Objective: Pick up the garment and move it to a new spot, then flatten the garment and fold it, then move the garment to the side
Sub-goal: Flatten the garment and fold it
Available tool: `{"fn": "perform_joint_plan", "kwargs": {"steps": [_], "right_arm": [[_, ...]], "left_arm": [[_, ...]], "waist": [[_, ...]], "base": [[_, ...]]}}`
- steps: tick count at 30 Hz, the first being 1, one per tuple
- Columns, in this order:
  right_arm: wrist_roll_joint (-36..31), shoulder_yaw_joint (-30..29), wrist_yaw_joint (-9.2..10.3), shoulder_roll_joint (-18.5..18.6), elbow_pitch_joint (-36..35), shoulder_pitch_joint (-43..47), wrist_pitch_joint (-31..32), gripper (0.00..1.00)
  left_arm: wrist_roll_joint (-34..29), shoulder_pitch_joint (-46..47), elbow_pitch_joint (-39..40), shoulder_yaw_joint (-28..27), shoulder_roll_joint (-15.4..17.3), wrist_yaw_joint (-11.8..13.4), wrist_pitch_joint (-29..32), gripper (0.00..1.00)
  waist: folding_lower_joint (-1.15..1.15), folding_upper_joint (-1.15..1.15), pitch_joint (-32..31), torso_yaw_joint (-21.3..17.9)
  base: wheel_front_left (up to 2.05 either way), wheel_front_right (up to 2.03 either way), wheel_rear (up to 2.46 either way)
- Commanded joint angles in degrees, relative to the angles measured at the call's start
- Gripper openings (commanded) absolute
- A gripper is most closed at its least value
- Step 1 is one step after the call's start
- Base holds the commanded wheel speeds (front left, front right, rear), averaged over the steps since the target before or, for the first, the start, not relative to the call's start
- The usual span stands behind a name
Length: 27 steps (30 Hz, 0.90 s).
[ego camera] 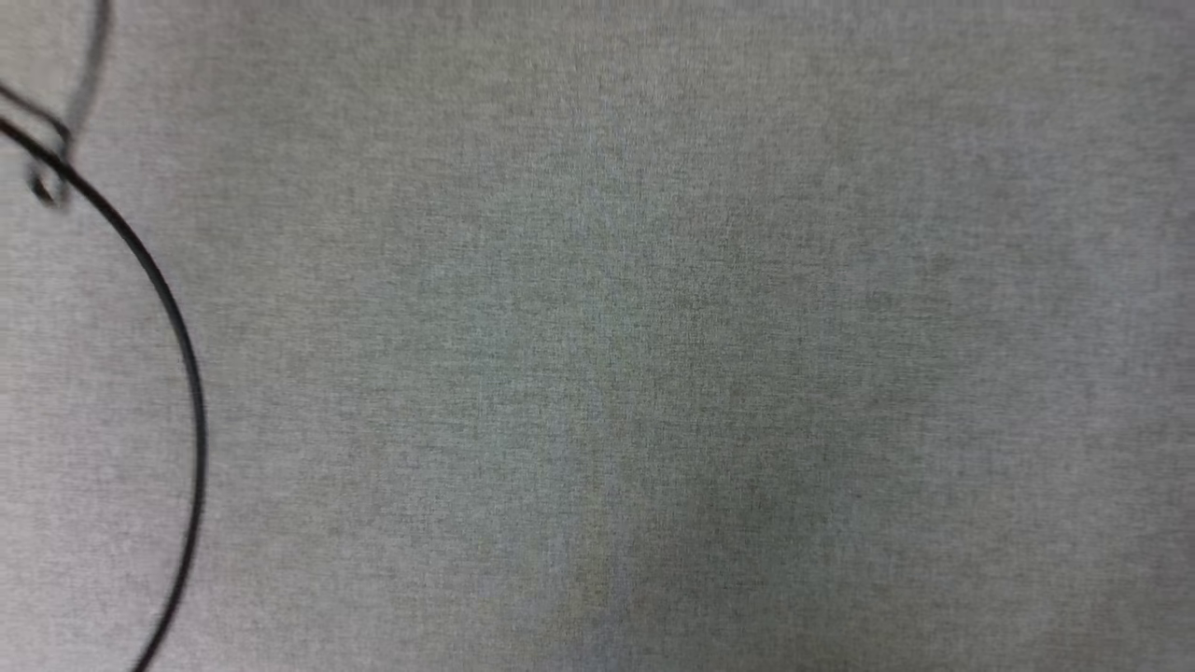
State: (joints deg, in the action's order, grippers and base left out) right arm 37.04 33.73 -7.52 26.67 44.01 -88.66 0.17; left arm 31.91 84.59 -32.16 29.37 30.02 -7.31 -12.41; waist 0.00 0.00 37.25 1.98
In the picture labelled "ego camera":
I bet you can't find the thin black cable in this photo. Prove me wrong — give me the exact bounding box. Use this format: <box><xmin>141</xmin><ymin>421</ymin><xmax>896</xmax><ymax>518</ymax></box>
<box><xmin>0</xmin><ymin>0</ymin><xmax>111</xmax><ymax>208</ymax></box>
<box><xmin>0</xmin><ymin>117</ymin><xmax>208</xmax><ymax>672</ymax></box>

